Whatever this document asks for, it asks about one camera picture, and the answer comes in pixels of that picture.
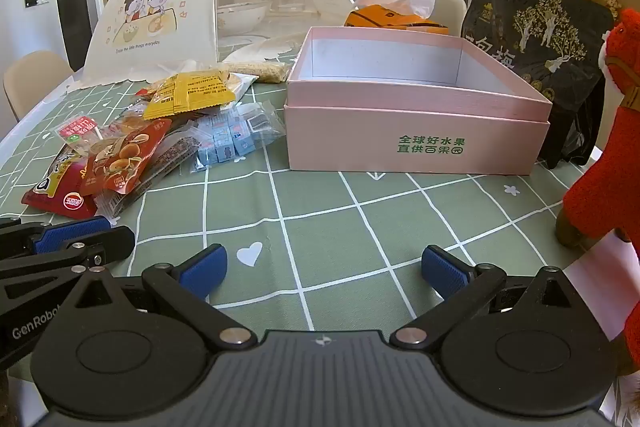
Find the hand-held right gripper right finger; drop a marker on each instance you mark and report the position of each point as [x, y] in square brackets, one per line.
[445, 269]

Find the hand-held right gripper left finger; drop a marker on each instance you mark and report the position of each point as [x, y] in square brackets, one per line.
[202, 269]

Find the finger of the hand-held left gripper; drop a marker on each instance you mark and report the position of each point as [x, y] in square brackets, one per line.
[75, 229]
[107, 244]

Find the dark red snack packet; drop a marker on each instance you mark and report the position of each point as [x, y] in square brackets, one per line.
[50, 192]

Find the red pictured snack packet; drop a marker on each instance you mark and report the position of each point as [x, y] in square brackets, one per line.
[120, 162]

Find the small red white packet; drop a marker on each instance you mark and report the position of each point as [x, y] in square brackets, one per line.
[80, 129]

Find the blue candy bag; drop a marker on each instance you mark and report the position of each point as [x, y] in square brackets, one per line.
[230, 142]

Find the yellow snack packet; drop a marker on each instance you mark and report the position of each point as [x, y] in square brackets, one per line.
[160, 104]
[205, 89]

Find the pink cardboard box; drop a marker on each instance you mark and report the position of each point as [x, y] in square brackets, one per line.
[350, 137]

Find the white clear snack packet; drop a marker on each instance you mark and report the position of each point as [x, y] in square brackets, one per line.
[242, 84]

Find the oat bar packet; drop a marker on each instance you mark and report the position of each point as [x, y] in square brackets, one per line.
[265, 72]

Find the green checked tablecloth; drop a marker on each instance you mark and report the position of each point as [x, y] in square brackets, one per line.
[325, 207]

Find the small orange packet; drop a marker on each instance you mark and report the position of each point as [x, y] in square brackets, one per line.
[147, 97]

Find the beige chair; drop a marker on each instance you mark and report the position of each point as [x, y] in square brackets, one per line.
[35, 82]

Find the red plush horse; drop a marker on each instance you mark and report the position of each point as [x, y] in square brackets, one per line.
[600, 187]

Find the black printed bag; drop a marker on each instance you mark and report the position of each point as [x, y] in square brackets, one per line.
[540, 37]

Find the white bowl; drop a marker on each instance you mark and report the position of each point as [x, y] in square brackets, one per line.
[240, 19]

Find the white chair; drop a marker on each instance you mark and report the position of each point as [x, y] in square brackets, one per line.
[452, 12]

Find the orange tissue box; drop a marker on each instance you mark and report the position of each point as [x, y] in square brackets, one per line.
[385, 18]

